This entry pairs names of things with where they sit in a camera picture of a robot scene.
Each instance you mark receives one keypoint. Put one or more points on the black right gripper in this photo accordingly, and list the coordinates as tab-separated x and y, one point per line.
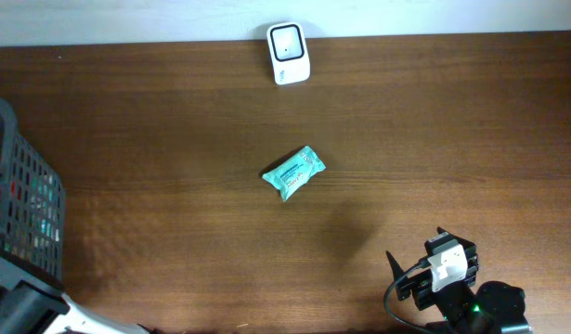
421	285

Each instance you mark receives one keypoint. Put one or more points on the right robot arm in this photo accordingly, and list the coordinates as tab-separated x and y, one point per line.
495	308

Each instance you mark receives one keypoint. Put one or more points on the mint green wet wipes pack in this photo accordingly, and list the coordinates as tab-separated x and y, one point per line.
295	172

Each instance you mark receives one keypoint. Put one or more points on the white barcode scanner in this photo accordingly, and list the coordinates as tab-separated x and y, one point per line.
289	54

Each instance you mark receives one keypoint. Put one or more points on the grey plastic mesh basket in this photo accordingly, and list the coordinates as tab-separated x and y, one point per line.
32	201

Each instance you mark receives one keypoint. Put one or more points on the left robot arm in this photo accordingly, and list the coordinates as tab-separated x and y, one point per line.
32	301

